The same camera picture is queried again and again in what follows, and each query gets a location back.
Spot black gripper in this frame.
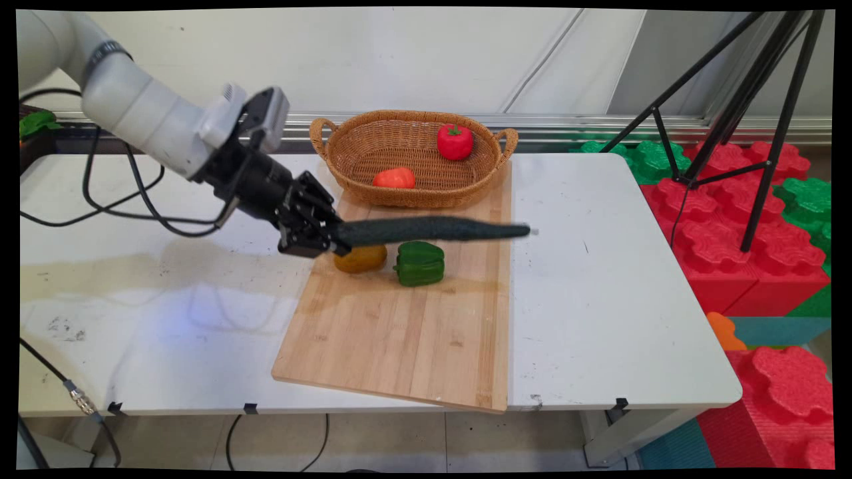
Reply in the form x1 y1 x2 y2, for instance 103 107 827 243
194 141 351 259

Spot dark green toy cucumber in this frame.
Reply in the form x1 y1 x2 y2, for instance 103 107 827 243
336 215 533 248

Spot yellow toy bell pepper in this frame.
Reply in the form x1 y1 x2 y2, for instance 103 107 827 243
333 243 388 274

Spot orange-red toy tomato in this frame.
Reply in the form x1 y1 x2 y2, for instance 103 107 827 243
372 167 416 190

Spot woven wicker basket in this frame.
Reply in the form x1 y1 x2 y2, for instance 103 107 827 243
310 110 519 209

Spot green toy bell pepper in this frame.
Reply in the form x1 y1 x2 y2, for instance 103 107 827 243
393 241 445 287

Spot wooden cutting board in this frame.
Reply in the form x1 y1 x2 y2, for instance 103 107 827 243
272 160 513 414

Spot red toy bell pepper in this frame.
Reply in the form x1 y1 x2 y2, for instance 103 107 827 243
437 124 474 161

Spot green toy vegetable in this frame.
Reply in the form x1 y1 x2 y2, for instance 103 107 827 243
20 111 62 140

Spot green foam building block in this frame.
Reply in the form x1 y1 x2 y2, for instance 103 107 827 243
773 176 833 277
579 140 693 185

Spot white table leg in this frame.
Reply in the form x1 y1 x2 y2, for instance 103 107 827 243
579 407 700 468

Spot red foam building block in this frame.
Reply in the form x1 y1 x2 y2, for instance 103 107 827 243
696 346 835 470
639 141 833 317

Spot orange foam building block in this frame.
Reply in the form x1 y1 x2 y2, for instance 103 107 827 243
707 311 747 351

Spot teal foam building block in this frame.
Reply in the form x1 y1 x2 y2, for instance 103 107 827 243
729 316 833 347
639 418 716 470

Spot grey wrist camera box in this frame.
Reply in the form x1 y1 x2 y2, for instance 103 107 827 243
245 86 291 155

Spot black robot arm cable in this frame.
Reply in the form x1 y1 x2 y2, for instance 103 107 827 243
19 86 235 238

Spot black cable under table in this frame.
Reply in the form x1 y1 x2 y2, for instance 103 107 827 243
225 414 330 472

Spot grey aluminium wall rail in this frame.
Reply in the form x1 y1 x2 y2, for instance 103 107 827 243
53 112 833 144

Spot cable with metal connector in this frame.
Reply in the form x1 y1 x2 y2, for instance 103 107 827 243
19 338 122 466

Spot black camera tripod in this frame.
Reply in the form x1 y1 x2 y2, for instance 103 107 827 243
599 10 826 253

